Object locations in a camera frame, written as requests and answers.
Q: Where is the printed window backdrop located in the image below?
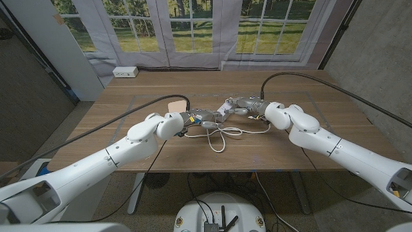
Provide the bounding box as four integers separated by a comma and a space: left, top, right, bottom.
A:
50, 0, 355, 72

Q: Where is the small white outlet box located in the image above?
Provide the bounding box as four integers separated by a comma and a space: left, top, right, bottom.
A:
111, 66, 140, 79

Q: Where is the thin black hanging cable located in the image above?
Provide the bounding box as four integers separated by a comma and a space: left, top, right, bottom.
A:
299, 146, 412, 215
48, 140, 168, 224

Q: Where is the white power strip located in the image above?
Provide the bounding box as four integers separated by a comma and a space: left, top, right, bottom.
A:
216, 101, 238, 124

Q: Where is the black antenna module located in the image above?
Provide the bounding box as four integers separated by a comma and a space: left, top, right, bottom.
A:
203, 205, 239, 232

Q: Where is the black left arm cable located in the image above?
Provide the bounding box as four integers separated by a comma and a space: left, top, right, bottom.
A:
0, 93, 192, 182

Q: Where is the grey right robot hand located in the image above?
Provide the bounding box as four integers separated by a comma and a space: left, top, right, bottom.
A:
223, 96, 270, 119

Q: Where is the beige box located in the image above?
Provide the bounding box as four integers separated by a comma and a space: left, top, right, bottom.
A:
167, 99, 189, 114

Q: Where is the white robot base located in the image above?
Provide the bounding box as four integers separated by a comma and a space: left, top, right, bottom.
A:
173, 191, 267, 232

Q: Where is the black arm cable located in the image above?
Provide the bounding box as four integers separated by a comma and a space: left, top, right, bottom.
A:
260, 71, 412, 129
0, 93, 192, 182

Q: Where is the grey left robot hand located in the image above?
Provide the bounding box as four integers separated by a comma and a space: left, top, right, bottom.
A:
180, 108, 225, 130

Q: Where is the blue floor object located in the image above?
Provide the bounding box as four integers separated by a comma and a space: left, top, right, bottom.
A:
34, 162, 50, 177

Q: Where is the white leaning board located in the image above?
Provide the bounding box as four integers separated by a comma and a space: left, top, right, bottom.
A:
1, 0, 106, 102

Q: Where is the black backdrop stand pole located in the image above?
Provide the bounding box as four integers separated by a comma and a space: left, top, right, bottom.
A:
318, 0, 363, 70

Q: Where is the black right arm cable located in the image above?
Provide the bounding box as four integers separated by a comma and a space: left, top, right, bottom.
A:
260, 71, 412, 129

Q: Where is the white power cord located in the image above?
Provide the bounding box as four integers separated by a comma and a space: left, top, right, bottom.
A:
183, 123, 272, 154

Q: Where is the black round fan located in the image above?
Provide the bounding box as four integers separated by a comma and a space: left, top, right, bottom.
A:
143, 172, 171, 190

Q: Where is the black backdrop bottom bar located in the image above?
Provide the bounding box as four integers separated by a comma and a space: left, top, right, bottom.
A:
137, 65, 223, 72

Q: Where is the grey metal table leg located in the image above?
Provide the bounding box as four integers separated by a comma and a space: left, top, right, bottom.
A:
127, 171, 146, 216
290, 169, 312, 215

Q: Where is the white floor cable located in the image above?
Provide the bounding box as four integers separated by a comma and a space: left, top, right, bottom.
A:
253, 171, 301, 232

